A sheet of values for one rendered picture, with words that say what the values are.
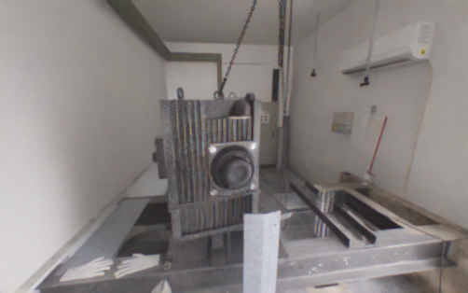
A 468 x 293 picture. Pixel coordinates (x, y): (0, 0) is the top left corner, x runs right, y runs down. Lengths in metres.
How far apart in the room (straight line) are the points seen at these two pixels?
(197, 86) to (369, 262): 3.90
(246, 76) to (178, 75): 1.52
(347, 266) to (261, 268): 0.77
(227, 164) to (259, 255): 0.51
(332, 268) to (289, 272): 0.32
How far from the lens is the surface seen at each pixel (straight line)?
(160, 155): 1.18
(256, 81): 4.35
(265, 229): 0.98
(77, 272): 1.49
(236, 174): 0.87
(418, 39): 2.30
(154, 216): 2.11
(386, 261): 1.91
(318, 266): 1.58
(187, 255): 1.25
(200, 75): 4.24
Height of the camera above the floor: 1.58
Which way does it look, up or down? 13 degrees down
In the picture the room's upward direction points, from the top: straight up
